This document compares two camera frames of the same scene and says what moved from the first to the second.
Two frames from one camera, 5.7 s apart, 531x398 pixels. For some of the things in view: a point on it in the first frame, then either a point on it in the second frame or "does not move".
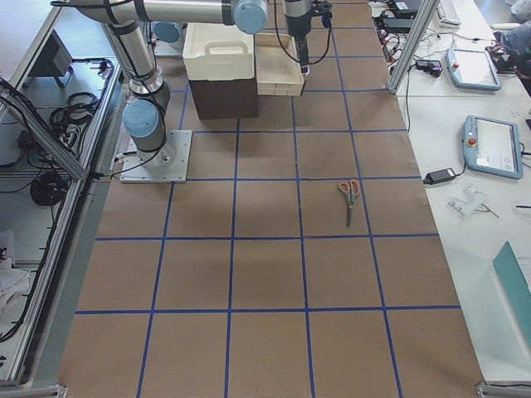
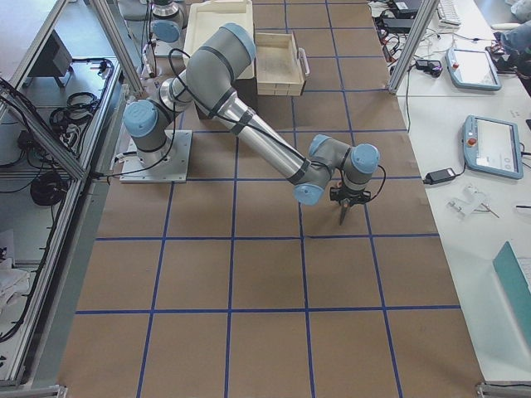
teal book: [517, 288] does not move
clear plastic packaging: [474, 201] does not move
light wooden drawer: [278, 73] does not move
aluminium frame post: [425, 13] does not move
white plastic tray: [217, 51] -> [206, 17]
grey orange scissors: [352, 190] -> [346, 204]
